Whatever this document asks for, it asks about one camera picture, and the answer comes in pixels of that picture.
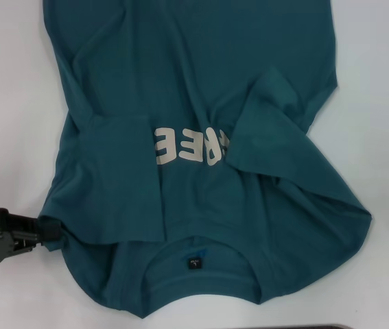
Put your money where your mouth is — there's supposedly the teal blue printed t-shirt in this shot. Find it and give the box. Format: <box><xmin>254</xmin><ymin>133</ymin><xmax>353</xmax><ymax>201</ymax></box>
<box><xmin>38</xmin><ymin>0</ymin><xmax>373</xmax><ymax>303</ymax></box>

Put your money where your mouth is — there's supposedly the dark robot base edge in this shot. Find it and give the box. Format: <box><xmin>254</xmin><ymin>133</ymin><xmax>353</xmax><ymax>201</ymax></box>
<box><xmin>214</xmin><ymin>324</ymin><xmax>349</xmax><ymax>329</ymax></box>

